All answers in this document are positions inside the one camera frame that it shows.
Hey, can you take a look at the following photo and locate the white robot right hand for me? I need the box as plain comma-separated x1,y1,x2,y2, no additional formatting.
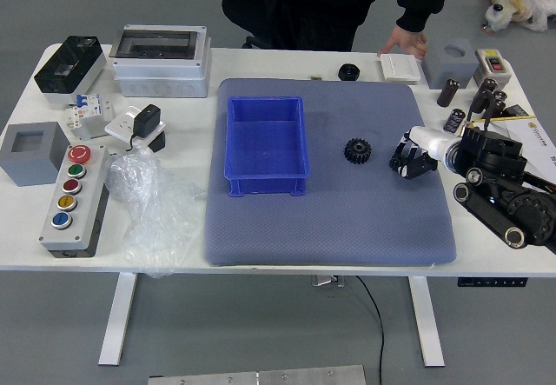
388,125,455,181

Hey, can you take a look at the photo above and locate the big black gear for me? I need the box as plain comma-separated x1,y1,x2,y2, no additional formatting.
344,136,373,165

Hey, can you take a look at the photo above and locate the yellow and white cardboard box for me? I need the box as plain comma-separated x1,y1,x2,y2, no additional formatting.
460,114,556,173

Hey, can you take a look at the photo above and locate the black round nut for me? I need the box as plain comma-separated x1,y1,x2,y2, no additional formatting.
337,63,361,82

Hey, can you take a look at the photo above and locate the blue plastic box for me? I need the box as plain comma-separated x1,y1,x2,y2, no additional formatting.
222,95,311,198

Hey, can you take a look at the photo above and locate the black cylindrical capacitor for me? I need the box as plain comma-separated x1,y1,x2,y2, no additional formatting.
443,106,466,136

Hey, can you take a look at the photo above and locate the brown cylindrical capacitor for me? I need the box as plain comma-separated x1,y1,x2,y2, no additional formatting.
436,78,462,109
480,90,508,121
469,78,499,113

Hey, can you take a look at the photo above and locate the grey block with round hole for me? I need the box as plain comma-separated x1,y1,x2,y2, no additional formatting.
420,38,477,90

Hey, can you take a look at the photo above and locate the flat black module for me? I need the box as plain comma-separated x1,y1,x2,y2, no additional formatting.
503,103,538,120

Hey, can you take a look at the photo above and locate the person's left hand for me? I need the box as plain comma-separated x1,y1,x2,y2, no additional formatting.
376,26,429,61

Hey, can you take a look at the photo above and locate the grey-blue table mat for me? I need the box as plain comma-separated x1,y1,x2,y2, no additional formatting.
203,77,458,268

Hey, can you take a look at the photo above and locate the black table control panel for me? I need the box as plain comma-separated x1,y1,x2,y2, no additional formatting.
456,276,528,289

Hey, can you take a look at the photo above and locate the person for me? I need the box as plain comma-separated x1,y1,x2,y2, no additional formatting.
255,0,451,52

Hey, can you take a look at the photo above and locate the white table leg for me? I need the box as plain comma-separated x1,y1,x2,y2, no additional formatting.
97,271,139,367
407,275,447,368

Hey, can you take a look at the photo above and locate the black office chair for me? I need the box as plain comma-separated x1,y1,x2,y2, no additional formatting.
221,0,273,50

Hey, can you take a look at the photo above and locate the small black block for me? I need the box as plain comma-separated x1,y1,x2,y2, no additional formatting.
147,130,167,154

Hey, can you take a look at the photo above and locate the black power adapter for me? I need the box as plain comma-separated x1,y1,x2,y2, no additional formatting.
128,103,162,151

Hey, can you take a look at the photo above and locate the clear plastic bag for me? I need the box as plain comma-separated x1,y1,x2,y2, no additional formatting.
105,148,208,279

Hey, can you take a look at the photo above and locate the grey metal plate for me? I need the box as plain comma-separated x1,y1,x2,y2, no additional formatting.
147,364,367,385

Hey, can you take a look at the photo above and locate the white socket plate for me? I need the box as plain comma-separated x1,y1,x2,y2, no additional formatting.
103,105,169,149

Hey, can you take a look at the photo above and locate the white and blue circuit breaker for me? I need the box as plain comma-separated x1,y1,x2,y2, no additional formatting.
64,92,117,142

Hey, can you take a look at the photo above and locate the grey five-button control station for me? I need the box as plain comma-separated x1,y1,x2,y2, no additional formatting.
37,143,112,259

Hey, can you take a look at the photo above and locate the grey block with square hole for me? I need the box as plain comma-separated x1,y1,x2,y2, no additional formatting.
0,122,71,188

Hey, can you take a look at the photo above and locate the white wall switch plate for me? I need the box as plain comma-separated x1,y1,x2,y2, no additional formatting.
379,53,423,83

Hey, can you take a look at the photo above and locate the grey two-button switch box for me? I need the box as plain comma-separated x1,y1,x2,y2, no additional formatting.
473,48,517,90

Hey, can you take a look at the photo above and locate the metal bracket under table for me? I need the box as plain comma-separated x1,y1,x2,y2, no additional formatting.
310,274,347,289

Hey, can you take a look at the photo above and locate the black floor cable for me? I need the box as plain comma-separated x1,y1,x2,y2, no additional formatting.
354,275,387,385

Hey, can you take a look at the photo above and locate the white enclosure with clear lid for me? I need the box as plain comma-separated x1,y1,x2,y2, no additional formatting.
111,24,213,98

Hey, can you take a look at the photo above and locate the white enclosure with black lid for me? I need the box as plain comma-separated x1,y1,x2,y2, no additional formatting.
33,35,108,104

